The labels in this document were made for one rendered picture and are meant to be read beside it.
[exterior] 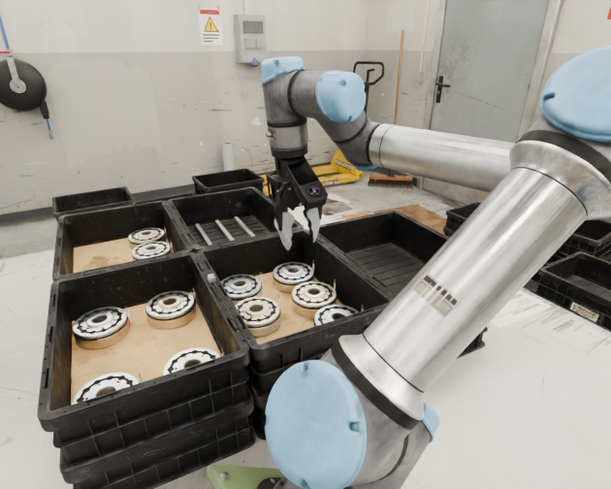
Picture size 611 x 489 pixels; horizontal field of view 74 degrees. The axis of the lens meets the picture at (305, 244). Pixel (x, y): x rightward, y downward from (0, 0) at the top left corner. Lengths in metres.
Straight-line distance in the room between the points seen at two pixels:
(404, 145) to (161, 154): 3.63
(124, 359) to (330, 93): 0.61
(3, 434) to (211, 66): 3.65
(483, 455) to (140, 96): 3.77
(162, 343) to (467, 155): 0.66
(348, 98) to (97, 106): 3.51
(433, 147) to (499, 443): 0.57
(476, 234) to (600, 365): 0.81
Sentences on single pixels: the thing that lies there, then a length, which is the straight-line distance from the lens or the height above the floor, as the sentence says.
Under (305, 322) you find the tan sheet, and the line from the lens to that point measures 0.89.
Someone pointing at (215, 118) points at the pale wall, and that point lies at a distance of 4.28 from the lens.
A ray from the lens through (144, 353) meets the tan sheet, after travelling 0.88.
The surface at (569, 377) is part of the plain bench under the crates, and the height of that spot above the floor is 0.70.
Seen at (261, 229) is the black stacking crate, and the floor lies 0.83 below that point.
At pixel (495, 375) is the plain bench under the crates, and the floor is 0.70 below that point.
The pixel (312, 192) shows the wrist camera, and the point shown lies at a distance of 0.72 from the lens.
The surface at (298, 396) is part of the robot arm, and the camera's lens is 0.42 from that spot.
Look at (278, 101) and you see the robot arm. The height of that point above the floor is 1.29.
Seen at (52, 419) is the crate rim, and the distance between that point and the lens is 0.67.
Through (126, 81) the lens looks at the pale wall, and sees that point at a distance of 4.06.
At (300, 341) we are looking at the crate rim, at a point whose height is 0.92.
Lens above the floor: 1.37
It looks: 26 degrees down
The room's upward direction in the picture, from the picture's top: straight up
